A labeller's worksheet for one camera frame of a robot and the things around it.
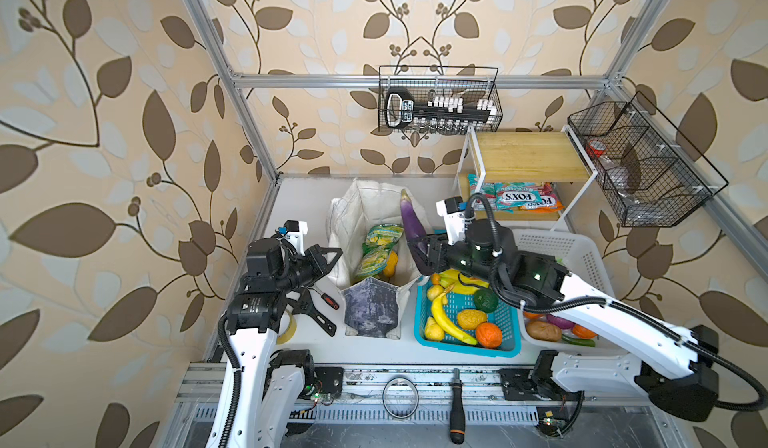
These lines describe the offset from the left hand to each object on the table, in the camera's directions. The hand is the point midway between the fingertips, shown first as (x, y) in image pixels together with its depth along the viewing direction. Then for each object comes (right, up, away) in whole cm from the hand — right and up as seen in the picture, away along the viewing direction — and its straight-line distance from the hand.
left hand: (343, 251), depth 69 cm
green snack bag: (+6, -5, +16) cm, 18 cm away
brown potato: (+51, -22, +8) cm, 56 cm away
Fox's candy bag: (+47, +13, +18) cm, 52 cm away
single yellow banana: (+25, -21, +10) cm, 34 cm away
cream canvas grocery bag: (+7, -14, +2) cm, 16 cm away
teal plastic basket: (+42, -19, +10) cm, 47 cm away
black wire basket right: (+76, +18, +3) cm, 78 cm away
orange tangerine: (+36, -23, +6) cm, 43 cm away
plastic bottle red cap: (+67, +26, +12) cm, 73 cm away
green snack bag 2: (+8, +1, +22) cm, 24 cm away
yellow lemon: (+23, -14, +16) cm, 31 cm away
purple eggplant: (+16, +7, -4) cm, 18 cm away
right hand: (+17, +2, -5) cm, 18 cm away
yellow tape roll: (-18, -25, +13) cm, 34 cm away
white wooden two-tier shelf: (+47, +24, +12) cm, 54 cm away
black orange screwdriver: (+27, -38, 0) cm, 46 cm away
